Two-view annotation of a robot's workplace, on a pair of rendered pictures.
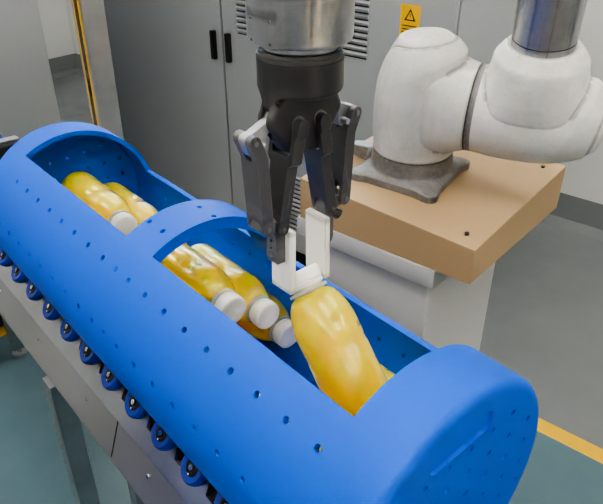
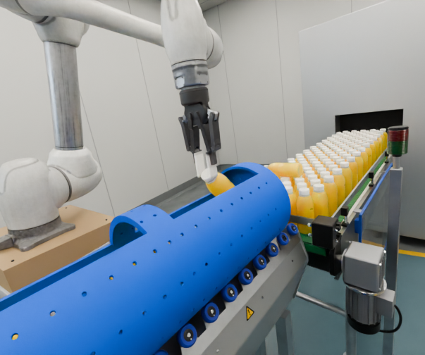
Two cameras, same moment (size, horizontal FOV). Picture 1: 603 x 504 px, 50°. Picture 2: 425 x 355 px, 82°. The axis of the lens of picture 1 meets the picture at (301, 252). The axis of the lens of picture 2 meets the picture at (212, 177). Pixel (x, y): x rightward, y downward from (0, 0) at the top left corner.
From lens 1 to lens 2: 0.92 m
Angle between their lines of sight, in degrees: 87
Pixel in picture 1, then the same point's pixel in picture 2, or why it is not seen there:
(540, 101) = (89, 163)
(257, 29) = (202, 77)
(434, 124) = (58, 192)
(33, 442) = not seen: outside the picture
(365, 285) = not seen: hidden behind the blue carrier
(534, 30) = (76, 139)
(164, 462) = (219, 324)
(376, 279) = not seen: hidden behind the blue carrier
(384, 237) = (79, 250)
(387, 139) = (39, 214)
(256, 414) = (256, 195)
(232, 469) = (265, 217)
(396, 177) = (51, 230)
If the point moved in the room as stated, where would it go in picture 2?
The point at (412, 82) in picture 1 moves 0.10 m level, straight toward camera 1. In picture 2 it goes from (41, 177) to (70, 173)
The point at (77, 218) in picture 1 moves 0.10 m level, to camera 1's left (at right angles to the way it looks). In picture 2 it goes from (98, 273) to (71, 325)
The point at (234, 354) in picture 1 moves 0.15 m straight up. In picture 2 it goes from (236, 194) to (228, 138)
